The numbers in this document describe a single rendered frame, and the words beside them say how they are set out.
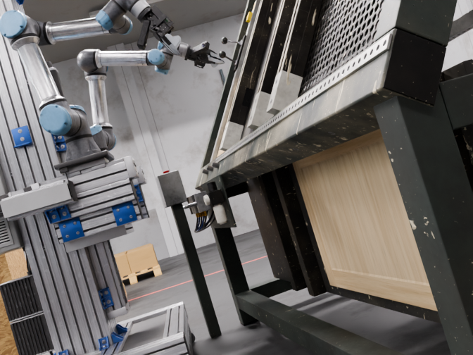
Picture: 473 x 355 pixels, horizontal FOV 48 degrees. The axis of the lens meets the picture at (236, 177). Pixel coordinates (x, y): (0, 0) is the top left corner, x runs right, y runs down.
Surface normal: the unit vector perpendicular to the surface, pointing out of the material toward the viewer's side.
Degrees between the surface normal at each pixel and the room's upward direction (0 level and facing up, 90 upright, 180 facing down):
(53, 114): 98
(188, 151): 90
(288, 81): 90
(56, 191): 90
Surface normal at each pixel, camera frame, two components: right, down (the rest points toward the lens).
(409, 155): -0.93, 0.28
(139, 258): 0.14, -0.07
